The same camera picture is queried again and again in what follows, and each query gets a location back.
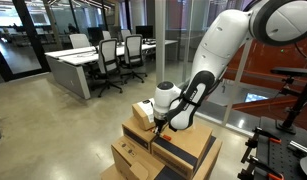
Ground black camera stand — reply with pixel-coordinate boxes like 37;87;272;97
270;66;307;136

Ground small cardboard box with label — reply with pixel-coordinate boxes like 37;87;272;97
132;98;155;130

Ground grey mesh office chair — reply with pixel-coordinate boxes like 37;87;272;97
91;39;123;97

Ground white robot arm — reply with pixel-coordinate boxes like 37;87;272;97
153;0;307;135

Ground white office desk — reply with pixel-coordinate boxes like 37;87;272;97
44;39;179;100

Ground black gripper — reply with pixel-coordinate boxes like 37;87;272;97
154;118;167;135

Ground black computer monitor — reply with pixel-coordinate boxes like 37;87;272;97
136;26;153;38

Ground black orange clamp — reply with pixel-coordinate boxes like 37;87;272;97
240;126;283;164
237;155;285;180

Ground black orange clamp far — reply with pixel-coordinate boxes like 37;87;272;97
240;126;283;164

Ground orange capped marker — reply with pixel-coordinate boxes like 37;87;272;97
160;134;172;141

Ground cardboard box under small box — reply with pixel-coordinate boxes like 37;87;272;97
122;116;156;153

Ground black perforated mounting table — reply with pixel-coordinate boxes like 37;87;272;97
256;116;307;180

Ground cardboard box under jug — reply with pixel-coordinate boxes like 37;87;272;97
151;123;212;179

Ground large bottom cardboard box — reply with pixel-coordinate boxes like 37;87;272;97
100;136;222;180

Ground black orange clamp near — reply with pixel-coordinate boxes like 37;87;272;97
237;155;285;180

